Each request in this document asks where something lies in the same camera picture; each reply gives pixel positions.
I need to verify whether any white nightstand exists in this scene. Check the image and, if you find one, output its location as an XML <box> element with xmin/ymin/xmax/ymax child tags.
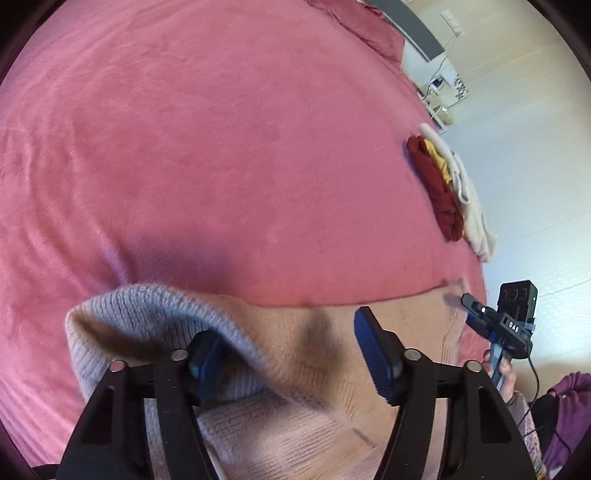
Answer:
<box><xmin>416</xmin><ymin>69</ymin><xmax>469</xmax><ymax>134</ymax></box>

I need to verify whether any person's right hand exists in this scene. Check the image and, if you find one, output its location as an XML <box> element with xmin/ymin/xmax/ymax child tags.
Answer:
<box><xmin>482</xmin><ymin>350</ymin><xmax>518</xmax><ymax>402</ymax></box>

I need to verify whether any pale pink knit sweater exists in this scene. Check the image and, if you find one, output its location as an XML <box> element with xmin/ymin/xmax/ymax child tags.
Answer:
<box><xmin>65</xmin><ymin>279</ymin><xmax>467</xmax><ymax>480</ymax></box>

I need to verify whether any person's right forearm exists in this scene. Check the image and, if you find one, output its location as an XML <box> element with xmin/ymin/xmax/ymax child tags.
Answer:
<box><xmin>505</xmin><ymin>392</ymin><xmax>548</xmax><ymax>478</ymax></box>

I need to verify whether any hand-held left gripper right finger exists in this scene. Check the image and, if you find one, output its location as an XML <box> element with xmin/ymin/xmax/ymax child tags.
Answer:
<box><xmin>353</xmin><ymin>306</ymin><xmax>539</xmax><ymax>480</ymax></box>

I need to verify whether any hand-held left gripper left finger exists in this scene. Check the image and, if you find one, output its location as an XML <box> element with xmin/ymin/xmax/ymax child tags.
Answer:
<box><xmin>55</xmin><ymin>330</ymin><xmax>227</xmax><ymax>480</ymax></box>

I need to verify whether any black cable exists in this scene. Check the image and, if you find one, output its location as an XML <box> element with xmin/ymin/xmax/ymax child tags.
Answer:
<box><xmin>515</xmin><ymin>355</ymin><xmax>578</xmax><ymax>462</ymax></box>

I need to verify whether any pile of folded clothes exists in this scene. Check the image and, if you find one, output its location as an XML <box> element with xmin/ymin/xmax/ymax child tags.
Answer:
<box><xmin>419</xmin><ymin>124</ymin><xmax>498</xmax><ymax>261</ymax></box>

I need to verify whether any white wall socket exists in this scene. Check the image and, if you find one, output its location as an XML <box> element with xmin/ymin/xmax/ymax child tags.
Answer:
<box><xmin>441</xmin><ymin>9</ymin><xmax>465</xmax><ymax>35</ymax></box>

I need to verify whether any pink bed blanket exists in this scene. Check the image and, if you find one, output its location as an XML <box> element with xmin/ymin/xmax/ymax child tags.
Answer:
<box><xmin>0</xmin><ymin>0</ymin><xmax>490</xmax><ymax>467</ymax></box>

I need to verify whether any yellow folded garment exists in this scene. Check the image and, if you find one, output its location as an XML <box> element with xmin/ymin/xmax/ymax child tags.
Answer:
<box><xmin>422</xmin><ymin>138</ymin><xmax>454</xmax><ymax>183</ymax></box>

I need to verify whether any purple clothing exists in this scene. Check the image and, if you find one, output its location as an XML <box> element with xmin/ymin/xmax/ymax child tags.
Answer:
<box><xmin>540</xmin><ymin>373</ymin><xmax>591</xmax><ymax>472</ymax></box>

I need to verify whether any dark red folded garment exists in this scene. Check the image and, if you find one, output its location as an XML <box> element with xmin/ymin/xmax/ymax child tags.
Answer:
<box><xmin>406</xmin><ymin>135</ymin><xmax>464</xmax><ymax>241</ymax></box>

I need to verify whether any grey headboard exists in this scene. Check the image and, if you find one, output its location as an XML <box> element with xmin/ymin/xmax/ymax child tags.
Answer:
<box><xmin>369</xmin><ymin>0</ymin><xmax>446</xmax><ymax>63</ymax></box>

